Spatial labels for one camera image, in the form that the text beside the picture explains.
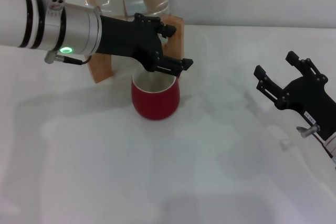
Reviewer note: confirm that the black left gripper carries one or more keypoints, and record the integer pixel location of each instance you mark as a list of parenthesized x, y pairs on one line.
[(126, 39)]

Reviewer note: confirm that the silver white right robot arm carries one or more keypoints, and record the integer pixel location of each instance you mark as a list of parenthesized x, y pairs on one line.
[(332, 146)]

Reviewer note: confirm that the wooden dispenser stand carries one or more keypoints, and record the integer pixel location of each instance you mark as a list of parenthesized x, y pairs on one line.
[(101, 69)]

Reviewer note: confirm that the metal wing bolt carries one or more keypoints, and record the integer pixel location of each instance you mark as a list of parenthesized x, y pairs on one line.
[(308, 131)]

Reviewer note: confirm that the red cup white inside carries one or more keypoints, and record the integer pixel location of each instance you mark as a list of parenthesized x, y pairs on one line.
[(157, 103)]

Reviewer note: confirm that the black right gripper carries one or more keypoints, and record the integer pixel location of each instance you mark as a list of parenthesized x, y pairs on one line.
[(313, 100)]

